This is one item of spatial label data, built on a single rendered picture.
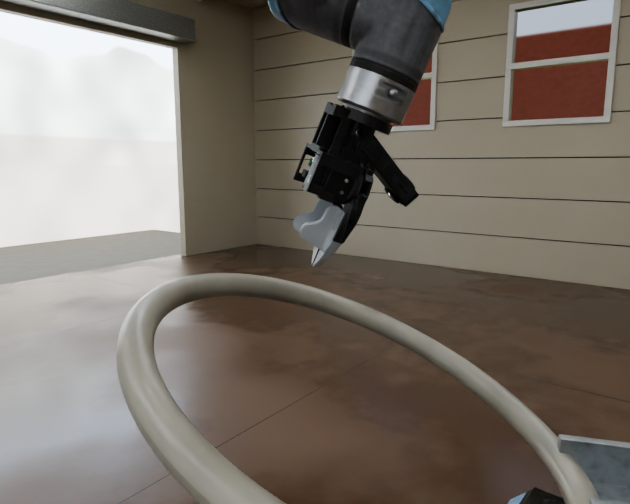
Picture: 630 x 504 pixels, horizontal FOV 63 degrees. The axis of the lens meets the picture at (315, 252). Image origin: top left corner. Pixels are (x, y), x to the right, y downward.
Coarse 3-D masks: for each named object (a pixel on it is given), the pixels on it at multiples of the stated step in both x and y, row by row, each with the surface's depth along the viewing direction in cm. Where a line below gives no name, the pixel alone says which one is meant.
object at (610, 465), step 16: (560, 448) 55; (576, 448) 54; (592, 448) 54; (608, 448) 54; (624, 448) 53; (592, 464) 54; (608, 464) 54; (624, 464) 54; (592, 480) 55; (608, 480) 54; (624, 480) 54; (608, 496) 52; (624, 496) 52
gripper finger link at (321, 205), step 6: (318, 204) 71; (324, 204) 71; (330, 204) 71; (336, 204) 72; (318, 210) 71; (324, 210) 71; (300, 216) 71; (306, 216) 71; (312, 216) 71; (318, 216) 71; (294, 222) 71; (300, 222) 71; (312, 258) 72; (312, 264) 72
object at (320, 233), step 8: (328, 208) 67; (336, 208) 67; (328, 216) 68; (336, 216) 68; (304, 224) 67; (312, 224) 67; (320, 224) 68; (328, 224) 68; (336, 224) 68; (304, 232) 68; (312, 232) 68; (320, 232) 68; (328, 232) 68; (312, 240) 68; (320, 240) 69; (328, 240) 69; (320, 248) 69; (328, 248) 69; (336, 248) 69; (320, 256) 70; (328, 256) 70; (320, 264) 71
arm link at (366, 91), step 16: (352, 80) 63; (368, 80) 62; (384, 80) 61; (352, 96) 63; (368, 96) 62; (384, 96) 62; (400, 96) 63; (368, 112) 63; (384, 112) 62; (400, 112) 64
